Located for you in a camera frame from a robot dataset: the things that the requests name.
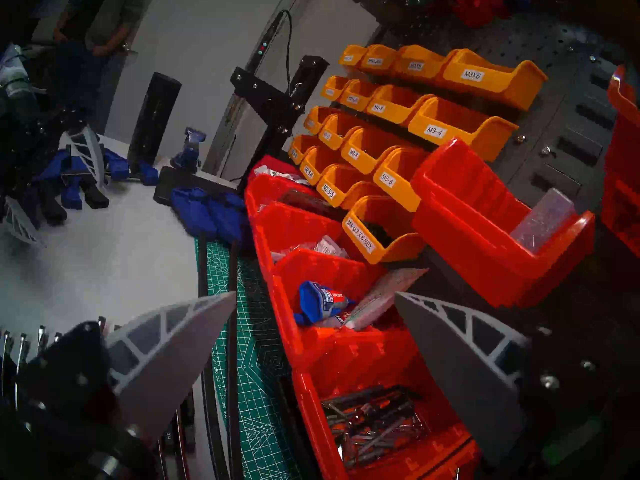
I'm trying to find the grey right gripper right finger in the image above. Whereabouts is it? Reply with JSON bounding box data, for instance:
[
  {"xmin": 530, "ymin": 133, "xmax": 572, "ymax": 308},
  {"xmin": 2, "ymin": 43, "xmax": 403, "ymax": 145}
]
[{"xmin": 394, "ymin": 291, "xmax": 622, "ymax": 466}]

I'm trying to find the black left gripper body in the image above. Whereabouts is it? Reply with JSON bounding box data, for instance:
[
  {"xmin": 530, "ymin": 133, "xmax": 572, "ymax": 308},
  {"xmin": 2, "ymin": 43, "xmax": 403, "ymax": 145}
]
[{"xmin": 0, "ymin": 104, "xmax": 81, "ymax": 207}]

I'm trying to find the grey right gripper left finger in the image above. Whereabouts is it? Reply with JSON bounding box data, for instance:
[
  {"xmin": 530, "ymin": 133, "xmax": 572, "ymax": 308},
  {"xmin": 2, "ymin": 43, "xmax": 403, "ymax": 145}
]
[{"xmin": 17, "ymin": 290, "xmax": 237, "ymax": 445}]

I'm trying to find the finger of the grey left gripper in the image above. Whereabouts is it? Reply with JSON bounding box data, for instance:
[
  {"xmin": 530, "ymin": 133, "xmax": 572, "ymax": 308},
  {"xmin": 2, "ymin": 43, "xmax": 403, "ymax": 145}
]
[
  {"xmin": 1, "ymin": 196, "xmax": 47, "ymax": 249},
  {"xmin": 59, "ymin": 125, "xmax": 108, "ymax": 191}
]

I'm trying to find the black cylinder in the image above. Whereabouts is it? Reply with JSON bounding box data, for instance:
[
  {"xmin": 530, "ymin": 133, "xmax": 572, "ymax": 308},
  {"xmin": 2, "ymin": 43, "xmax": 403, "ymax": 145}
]
[{"xmin": 127, "ymin": 72, "xmax": 183, "ymax": 176}]

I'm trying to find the large chrome combination wrench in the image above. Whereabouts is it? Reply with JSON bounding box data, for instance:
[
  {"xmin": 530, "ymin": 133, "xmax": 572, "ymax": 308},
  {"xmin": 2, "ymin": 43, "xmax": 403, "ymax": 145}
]
[
  {"xmin": 152, "ymin": 434, "xmax": 171, "ymax": 480},
  {"xmin": 172, "ymin": 409, "xmax": 193, "ymax": 480}
]

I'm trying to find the dark blue spray bottle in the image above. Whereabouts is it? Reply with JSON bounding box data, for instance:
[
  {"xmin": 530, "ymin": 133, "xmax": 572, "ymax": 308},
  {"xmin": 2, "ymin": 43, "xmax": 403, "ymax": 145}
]
[{"xmin": 170, "ymin": 127, "xmax": 208, "ymax": 176}]

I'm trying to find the green cutting mat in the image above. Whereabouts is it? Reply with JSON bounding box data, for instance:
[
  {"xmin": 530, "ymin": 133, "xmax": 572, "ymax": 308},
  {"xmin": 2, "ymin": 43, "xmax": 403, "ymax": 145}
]
[{"xmin": 195, "ymin": 239, "xmax": 307, "ymax": 480}]

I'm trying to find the white user manual sheet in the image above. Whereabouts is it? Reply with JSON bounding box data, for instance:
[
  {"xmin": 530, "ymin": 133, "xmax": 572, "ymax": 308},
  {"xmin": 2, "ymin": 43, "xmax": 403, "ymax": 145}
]
[{"xmin": 344, "ymin": 267, "xmax": 429, "ymax": 333}]

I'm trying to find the person in green shirt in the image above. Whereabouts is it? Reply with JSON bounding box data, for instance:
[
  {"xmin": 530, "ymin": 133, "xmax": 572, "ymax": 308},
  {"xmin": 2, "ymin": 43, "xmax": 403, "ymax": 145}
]
[{"xmin": 50, "ymin": 0, "xmax": 149, "ymax": 58}]

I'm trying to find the small blue part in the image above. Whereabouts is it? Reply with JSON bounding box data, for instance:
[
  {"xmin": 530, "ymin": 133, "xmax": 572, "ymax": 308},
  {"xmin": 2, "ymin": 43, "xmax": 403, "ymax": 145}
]
[{"xmin": 294, "ymin": 280, "xmax": 357, "ymax": 328}]

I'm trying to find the clear screw bag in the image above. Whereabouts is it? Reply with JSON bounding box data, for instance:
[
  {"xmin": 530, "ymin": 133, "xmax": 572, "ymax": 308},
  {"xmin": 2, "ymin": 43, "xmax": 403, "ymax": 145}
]
[
  {"xmin": 509, "ymin": 187, "xmax": 577, "ymax": 256},
  {"xmin": 271, "ymin": 235, "xmax": 349, "ymax": 263}
]

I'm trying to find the yellow screw bin M3-6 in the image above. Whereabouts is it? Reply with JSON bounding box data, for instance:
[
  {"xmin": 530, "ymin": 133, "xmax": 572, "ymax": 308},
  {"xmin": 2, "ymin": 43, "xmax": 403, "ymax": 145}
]
[{"xmin": 372, "ymin": 147, "xmax": 432, "ymax": 213}]

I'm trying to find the yellow screw bin M2.5-5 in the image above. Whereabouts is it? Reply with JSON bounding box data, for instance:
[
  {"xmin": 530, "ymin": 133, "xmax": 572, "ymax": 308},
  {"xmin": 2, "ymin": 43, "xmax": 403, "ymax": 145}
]
[{"xmin": 316, "ymin": 163, "xmax": 387, "ymax": 211}]

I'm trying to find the yellow screw bin M3-8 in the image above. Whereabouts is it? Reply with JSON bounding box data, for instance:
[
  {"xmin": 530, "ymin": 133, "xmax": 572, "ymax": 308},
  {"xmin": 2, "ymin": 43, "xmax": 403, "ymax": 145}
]
[{"xmin": 340, "ymin": 127, "xmax": 417, "ymax": 176}]

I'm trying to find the yellow screw bin M3-4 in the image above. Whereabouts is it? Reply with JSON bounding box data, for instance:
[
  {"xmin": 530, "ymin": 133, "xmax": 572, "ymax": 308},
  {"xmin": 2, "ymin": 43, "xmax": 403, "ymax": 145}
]
[{"xmin": 407, "ymin": 97, "xmax": 519, "ymax": 163}]

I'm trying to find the yellow screw bin M4-6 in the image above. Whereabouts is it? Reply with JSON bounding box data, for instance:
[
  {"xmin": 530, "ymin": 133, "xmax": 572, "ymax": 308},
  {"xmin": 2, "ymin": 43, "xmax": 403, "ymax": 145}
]
[{"xmin": 366, "ymin": 84, "xmax": 434, "ymax": 126}]

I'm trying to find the yellow screw bin M3X6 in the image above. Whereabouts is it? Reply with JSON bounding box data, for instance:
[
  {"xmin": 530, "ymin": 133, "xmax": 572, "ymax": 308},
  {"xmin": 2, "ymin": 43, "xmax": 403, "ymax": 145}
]
[{"xmin": 441, "ymin": 48, "xmax": 549, "ymax": 111}]

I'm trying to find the yellow screw bin M3X8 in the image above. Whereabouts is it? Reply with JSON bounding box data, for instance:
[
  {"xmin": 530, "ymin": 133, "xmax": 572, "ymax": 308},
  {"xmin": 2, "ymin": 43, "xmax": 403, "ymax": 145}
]
[{"xmin": 392, "ymin": 44, "xmax": 454, "ymax": 83}]

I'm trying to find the red white tool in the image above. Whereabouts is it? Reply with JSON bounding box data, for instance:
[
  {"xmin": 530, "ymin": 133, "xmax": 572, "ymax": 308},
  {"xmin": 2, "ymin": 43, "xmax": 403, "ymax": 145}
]
[{"xmin": 447, "ymin": 0, "xmax": 507, "ymax": 29}]

